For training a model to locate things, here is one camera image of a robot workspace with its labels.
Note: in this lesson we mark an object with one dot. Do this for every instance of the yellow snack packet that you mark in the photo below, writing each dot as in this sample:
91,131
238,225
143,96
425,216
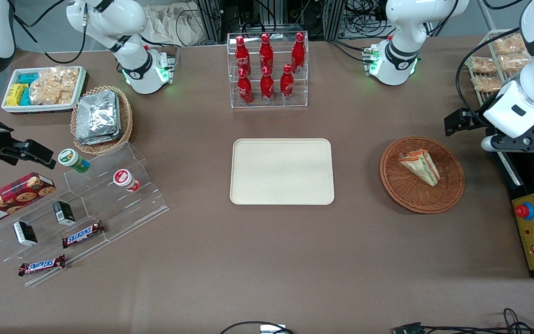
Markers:
14,95

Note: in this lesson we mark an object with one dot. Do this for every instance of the clear acrylic bottle rack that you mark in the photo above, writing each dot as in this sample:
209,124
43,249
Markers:
254,105

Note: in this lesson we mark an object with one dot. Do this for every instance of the round brown wicker basket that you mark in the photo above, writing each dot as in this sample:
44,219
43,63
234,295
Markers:
406,185

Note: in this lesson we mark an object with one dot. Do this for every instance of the green lidded cup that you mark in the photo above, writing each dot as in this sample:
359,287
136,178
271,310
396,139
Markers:
72,159

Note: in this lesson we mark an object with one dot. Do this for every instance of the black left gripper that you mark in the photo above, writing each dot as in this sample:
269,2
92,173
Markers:
474,118

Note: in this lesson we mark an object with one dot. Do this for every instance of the white rectangular snack tray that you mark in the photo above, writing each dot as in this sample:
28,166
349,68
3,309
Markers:
40,109

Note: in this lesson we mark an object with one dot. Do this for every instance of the clear bag of crackers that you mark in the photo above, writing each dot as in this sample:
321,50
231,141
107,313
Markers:
54,86

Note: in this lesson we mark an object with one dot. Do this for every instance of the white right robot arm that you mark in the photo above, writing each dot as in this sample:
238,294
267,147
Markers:
132,23

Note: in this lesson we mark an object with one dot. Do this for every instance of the beige crumpled cloth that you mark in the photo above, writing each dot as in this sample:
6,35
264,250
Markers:
174,25

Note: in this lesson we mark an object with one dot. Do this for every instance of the oval tan wicker basket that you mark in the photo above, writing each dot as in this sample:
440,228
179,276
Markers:
126,125

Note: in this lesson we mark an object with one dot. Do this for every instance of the aluminium frame profile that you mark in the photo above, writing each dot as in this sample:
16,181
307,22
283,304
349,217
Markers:
211,18
334,18

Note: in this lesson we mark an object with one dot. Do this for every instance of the clear acrylic stepped stand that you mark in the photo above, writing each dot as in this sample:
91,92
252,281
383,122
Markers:
146,204

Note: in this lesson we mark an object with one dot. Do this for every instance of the red cola bottle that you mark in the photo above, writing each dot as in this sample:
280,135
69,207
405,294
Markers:
267,86
298,51
265,51
241,53
287,83
244,88

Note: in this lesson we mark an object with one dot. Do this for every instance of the small black box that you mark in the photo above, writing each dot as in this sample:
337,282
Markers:
25,233
64,212

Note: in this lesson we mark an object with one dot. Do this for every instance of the teal snack packet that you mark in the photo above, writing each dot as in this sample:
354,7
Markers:
25,97
28,78

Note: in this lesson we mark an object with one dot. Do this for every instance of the triangular sandwich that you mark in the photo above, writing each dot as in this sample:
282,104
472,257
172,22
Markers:
422,167

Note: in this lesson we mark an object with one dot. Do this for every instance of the red tartan cookie box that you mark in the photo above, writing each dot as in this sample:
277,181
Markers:
12,199

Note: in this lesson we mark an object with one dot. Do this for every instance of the silver foil packet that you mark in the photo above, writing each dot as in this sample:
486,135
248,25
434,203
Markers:
98,113
98,141

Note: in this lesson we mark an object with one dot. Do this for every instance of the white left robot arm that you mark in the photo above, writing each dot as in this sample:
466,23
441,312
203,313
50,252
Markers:
406,23

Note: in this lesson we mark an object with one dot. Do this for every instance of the Snickers chocolate bar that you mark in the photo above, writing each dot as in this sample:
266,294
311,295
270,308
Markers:
42,265
83,234

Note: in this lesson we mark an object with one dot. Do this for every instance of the red lidded cup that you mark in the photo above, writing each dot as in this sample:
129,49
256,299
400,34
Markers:
123,178

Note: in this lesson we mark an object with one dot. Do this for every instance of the clear bag of brown snacks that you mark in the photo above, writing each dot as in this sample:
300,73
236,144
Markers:
515,63
486,83
509,45
482,65

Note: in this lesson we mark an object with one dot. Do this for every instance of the red emergency stop button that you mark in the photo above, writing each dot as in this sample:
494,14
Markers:
524,211

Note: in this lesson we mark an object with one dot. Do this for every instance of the small white device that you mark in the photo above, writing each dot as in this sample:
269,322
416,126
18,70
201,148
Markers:
272,329

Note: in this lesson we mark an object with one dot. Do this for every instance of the beige plastic tray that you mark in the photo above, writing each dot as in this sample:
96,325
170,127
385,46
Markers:
281,171

